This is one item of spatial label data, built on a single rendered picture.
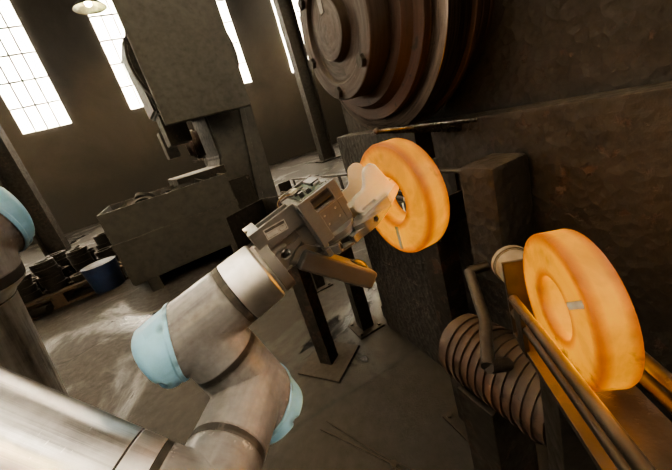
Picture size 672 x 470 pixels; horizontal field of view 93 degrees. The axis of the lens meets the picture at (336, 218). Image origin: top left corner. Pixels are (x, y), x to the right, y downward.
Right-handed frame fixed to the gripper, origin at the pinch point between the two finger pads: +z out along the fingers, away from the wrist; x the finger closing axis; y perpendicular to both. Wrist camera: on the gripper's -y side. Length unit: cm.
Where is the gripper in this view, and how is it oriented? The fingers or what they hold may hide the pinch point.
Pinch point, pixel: (395, 183)
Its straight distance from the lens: 44.7
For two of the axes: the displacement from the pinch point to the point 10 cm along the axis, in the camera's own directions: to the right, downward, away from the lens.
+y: -4.8, -7.8, -4.1
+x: -4.5, -1.8, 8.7
